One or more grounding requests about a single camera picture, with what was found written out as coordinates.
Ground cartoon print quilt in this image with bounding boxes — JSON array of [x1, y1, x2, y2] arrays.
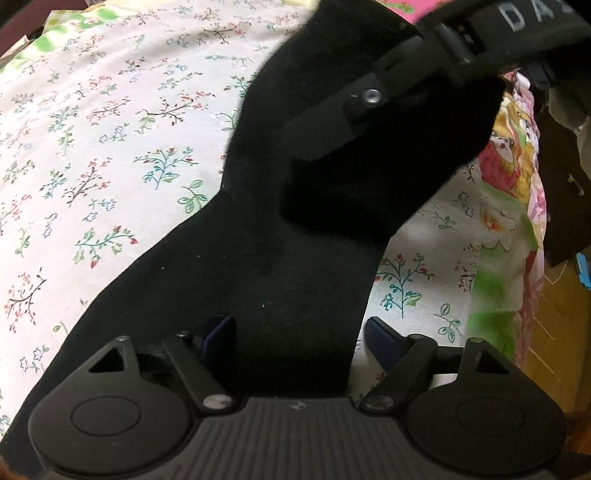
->
[[28, 0, 552, 370]]

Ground white floral bedsheet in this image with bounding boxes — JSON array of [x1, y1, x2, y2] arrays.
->
[[0, 0, 485, 444]]

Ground black pants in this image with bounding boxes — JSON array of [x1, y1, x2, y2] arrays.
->
[[9, 0, 506, 444]]

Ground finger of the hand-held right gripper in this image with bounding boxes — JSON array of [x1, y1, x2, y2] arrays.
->
[[284, 28, 467, 160]]

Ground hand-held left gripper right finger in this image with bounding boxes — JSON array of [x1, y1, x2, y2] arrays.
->
[[360, 318, 513, 411]]

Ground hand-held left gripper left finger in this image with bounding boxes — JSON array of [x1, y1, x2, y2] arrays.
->
[[85, 315, 238, 414]]

